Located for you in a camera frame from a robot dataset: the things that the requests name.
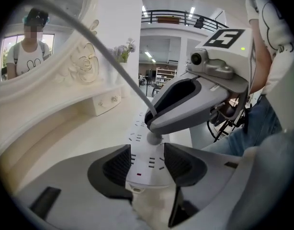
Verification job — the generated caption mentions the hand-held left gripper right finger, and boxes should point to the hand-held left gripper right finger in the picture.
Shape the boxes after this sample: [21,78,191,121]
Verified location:
[163,142,243,228]

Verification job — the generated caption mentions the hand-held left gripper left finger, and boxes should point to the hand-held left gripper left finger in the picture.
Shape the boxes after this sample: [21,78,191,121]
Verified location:
[15,144,136,225]

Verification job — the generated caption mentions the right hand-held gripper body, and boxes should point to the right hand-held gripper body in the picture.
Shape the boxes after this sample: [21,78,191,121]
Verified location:
[185,28,258,110]

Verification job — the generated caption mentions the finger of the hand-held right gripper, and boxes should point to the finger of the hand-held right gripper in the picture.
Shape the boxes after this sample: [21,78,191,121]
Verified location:
[144,79,231,135]
[150,72,203,114]

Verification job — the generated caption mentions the white power strip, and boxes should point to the white power strip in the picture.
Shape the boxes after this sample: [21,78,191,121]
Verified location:
[124,112,174,195]

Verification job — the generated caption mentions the grey hair dryer power cord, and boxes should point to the grey hair dryer power cord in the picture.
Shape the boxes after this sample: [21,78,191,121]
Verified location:
[29,0,165,146]

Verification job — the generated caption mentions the person's right forearm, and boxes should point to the person's right forearm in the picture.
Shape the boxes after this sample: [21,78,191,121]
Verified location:
[250,20,273,94]

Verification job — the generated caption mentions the white storage shelf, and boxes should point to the white storage shelf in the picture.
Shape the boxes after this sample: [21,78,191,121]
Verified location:
[155,67,178,86]

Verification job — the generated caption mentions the dark chair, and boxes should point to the dark chair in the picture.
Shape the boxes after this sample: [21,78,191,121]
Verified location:
[151,82,162,97]

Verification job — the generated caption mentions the white printed t-shirt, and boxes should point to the white printed t-shirt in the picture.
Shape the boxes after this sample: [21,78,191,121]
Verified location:
[245,0,294,96]

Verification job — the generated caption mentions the white flower vase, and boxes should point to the white flower vase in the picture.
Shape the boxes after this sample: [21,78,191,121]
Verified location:
[113,62,131,98]

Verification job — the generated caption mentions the white dressing table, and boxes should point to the white dressing table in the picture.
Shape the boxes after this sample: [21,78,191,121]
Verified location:
[0,75,193,177]

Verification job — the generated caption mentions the purple artificial flowers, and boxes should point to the purple artificial flowers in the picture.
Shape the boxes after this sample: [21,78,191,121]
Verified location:
[108,37,137,64]

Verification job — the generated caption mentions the blue jeans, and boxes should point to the blue jeans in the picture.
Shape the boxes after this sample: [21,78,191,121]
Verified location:
[201,96,284,157]

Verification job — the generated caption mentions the small white vanity drawer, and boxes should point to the small white vanity drawer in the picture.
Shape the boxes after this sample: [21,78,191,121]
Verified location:
[91,89,123,117]

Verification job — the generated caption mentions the black balcony railing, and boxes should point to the black balcony railing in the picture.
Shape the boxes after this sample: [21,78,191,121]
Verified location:
[141,9,230,31]

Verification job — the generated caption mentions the white ornate vanity mirror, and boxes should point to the white ornate vanity mirror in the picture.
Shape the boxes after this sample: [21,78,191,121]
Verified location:
[0,0,107,89]

